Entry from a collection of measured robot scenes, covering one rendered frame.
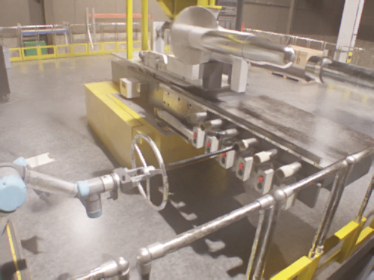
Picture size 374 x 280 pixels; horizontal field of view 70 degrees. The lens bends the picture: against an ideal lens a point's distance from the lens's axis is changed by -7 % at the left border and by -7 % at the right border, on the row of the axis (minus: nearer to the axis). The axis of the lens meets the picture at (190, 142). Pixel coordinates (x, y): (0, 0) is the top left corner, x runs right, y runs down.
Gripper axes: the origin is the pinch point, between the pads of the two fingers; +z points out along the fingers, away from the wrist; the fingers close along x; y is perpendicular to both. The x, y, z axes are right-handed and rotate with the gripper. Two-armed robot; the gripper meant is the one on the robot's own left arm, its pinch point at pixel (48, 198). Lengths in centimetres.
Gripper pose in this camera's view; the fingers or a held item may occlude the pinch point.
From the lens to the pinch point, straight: 198.9
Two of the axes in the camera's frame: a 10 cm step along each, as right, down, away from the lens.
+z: 3.6, 8.0, 4.9
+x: -4.9, -2.9, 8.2
